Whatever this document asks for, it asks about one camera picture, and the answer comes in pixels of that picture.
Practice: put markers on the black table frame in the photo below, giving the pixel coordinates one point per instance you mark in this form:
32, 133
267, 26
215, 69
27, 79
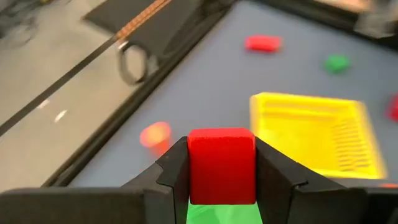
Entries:
132, 105

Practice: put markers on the black floor mat orange stripes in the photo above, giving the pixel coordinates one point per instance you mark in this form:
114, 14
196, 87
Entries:
168, 28

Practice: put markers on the green wooden block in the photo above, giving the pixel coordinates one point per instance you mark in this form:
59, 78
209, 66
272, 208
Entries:
337, 63

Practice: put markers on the red wooden block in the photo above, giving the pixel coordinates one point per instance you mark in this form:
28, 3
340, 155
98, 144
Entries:
263, 43
394, 107
222, 168

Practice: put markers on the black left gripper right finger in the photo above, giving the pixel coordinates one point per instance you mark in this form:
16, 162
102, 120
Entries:
311, 205

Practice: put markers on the orange wooden cylinder block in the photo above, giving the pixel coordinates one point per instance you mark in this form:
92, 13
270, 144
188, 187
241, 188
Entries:
155, 135

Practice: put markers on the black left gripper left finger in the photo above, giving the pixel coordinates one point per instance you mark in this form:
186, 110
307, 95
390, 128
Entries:
93, 208

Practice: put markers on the green plastic basket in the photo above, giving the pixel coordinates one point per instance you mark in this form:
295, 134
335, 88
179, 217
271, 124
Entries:
224, 214

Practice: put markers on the yellow plastic basket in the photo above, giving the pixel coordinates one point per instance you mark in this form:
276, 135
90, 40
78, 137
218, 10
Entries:
311, 133

